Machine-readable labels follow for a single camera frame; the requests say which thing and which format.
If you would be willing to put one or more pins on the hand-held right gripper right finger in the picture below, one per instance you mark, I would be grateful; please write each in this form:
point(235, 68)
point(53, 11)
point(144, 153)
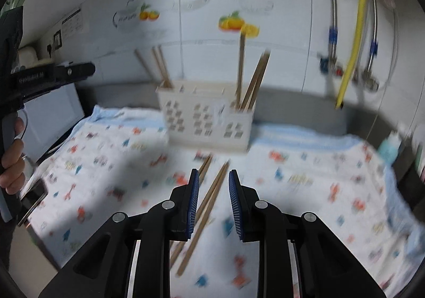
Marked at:
point(234, 205)

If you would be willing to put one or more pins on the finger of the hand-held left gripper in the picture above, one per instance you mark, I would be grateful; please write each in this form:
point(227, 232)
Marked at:
point(76, 72)

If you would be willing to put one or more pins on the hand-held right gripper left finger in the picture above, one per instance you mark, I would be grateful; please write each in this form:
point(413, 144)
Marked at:
point(194, 205)

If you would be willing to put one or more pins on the cream plastic utensil holder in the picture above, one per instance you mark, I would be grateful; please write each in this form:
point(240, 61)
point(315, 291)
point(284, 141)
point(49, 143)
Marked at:
point(202, 118)

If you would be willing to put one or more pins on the bunch of wooden chopsticks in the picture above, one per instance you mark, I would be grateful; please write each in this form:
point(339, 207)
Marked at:
point(240, 69)

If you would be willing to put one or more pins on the person's left hand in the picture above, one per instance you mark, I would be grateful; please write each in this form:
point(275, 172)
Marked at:
point(13, 168)

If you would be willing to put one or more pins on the white kettle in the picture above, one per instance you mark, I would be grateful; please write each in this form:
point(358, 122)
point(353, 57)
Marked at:
point(27, 56)

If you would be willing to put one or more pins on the white microwave oven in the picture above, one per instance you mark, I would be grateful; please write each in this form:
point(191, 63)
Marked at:
point(49, 118)

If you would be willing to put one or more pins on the cartoon printed white blanket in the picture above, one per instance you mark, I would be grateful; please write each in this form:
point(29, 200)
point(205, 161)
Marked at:
point(298, 201)

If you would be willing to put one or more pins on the black smartphone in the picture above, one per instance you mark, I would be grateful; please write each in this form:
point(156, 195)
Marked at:
point(33, 201)

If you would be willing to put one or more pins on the teal pump bottle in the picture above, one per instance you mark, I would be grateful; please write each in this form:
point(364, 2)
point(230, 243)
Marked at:
point(389, 148)

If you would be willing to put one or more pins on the metal water valve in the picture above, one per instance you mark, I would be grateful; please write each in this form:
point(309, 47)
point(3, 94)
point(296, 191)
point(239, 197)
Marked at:
point(367, 80)

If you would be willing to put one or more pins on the black wall socket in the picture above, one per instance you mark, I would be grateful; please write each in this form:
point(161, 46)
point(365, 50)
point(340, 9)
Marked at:
point(57, 38)

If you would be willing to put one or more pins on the white wall notice sticker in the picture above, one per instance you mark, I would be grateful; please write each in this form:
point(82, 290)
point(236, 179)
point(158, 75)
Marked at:
point(72, 24)

